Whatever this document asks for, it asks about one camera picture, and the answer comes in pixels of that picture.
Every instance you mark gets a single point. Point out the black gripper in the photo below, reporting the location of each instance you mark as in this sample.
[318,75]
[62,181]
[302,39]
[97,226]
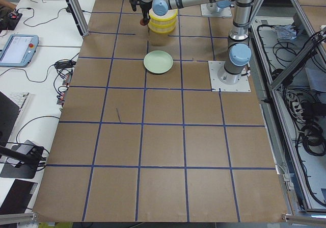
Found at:
[145,6]

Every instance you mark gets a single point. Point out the brown round bun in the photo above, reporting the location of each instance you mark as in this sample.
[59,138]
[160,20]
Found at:
[144,22]

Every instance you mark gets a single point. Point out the yellow rimmed bottom steamer tray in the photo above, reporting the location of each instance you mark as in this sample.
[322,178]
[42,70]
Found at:
[162,28]

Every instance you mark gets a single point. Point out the light green plate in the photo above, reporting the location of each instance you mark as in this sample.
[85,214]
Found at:
[158,62]

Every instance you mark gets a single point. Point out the blue teach pendant tablet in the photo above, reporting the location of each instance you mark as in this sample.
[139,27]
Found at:
[19,50]

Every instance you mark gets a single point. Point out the white keyboard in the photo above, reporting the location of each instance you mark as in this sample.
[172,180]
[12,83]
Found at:
[21,99]

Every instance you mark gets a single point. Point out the black laptop corner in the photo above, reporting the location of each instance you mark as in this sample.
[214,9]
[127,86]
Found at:
[18,197]

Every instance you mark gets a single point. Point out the aluminium frame upright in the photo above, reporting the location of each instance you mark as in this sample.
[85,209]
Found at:
[78,17]

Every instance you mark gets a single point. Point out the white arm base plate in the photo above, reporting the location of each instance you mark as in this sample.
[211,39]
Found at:
[221,81]
[213,10]

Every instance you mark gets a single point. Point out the black tripod mount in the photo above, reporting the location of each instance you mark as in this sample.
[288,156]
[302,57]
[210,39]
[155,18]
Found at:
[23,160]

